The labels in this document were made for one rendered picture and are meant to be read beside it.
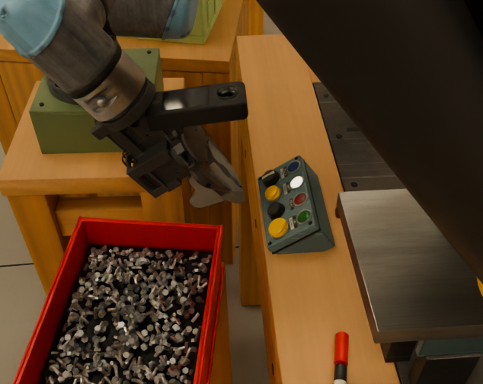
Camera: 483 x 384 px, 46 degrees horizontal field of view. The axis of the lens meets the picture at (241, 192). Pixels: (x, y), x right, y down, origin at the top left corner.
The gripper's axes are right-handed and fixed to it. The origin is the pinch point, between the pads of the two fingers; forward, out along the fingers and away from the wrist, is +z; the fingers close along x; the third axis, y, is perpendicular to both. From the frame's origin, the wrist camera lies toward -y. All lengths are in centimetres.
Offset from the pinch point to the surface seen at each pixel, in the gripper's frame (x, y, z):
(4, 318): -53, 116, 42
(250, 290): -52, 47, 79
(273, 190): -6.7, -0.5, 8.3
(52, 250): -22, 50, 8
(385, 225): 18.6, -17.1, -3.4
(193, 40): -78, 17, 13
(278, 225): 0.4, -0.5, 8.3
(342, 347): 18.5, -3.8, 13.3
